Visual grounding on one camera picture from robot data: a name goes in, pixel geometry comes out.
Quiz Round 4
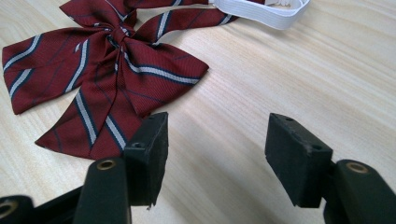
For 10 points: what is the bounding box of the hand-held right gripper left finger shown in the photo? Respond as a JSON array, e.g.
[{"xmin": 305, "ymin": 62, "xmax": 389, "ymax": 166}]
[{"xmin": 73, "ymin": 111, "xmax": 169, "ymax": 224}]

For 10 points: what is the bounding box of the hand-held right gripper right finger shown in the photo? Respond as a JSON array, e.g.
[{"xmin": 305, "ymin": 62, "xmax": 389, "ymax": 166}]
[{"xmin": 264, "ymin": 112, "xmax": 396, "ymax": 224}]

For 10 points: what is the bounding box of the dark red striped bow tie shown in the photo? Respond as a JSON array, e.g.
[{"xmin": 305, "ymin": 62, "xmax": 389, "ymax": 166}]
[{"xmin": 1, "ymin": 0, "xmax": 312, "ymax": 161}]

